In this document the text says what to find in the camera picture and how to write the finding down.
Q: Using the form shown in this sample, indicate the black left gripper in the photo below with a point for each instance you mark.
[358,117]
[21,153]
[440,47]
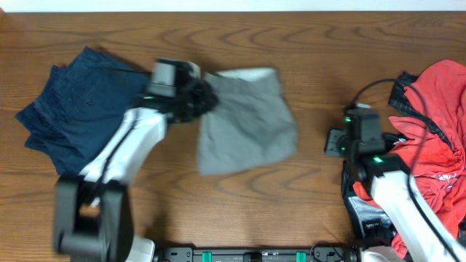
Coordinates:
[203,95]

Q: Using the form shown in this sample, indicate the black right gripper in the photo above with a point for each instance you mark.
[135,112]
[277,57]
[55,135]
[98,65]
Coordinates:
[330,145]

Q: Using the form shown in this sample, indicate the grey shorts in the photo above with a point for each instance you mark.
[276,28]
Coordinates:
[251,126]

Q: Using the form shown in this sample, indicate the black patterned garment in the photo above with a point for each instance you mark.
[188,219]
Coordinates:
[361,211]

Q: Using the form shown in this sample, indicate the red t-shirt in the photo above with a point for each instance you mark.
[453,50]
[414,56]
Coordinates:
[439,94]

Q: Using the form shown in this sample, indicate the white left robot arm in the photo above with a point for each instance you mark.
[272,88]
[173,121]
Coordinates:
[93,219]

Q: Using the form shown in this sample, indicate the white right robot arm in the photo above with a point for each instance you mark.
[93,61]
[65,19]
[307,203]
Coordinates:
[393,188]

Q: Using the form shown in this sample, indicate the folded navy blue shorts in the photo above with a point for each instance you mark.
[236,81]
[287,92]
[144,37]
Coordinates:
[80,108]

